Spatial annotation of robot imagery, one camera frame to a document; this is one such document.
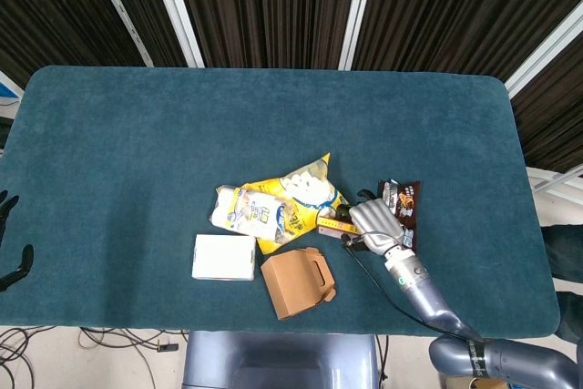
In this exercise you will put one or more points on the yellow bag of white balls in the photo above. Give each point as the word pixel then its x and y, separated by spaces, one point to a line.
pixel 309 188

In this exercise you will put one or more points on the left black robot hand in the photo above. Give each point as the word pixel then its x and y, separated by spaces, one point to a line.
pixel 9 211

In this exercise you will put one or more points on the white metal rack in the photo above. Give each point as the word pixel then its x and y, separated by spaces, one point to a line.
pixel 555 184

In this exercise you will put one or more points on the blue-grey robot torso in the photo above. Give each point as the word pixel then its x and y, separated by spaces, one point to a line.
pixel 282 359

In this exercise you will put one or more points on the black plug adapter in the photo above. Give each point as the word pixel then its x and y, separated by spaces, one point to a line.
pixel 167 347

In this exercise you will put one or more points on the teal velvet tablecloth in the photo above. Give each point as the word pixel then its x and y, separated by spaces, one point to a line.
pixel 136 143

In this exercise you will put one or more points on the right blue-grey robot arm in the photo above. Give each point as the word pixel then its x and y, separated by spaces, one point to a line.
pixel 423 298

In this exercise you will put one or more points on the white paper roll pack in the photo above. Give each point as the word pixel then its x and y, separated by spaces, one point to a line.
pixel 250 216

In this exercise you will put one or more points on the red yellow small box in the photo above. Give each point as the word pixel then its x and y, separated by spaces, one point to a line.
pixel 334 223

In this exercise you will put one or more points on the white cardboard box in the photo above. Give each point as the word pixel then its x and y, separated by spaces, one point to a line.
pixel 223 257

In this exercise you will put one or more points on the dark fabric seat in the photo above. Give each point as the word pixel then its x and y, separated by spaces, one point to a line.
pixel 567 261

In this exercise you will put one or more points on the white partition post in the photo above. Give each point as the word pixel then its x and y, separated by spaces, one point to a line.
pixel 175 8
pixel 542 54
pixel 360 8
pixel 119 8

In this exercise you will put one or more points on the brown kraft gable box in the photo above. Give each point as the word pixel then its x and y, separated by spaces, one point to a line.
pixel 291 286

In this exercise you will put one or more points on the white blue board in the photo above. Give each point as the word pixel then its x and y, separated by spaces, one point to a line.
pixel 8 88

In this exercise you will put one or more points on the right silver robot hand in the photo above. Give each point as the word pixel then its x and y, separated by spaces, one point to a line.
pixel 375 222

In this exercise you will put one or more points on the brown snack bag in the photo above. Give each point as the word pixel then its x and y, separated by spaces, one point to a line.
pixel 406 204

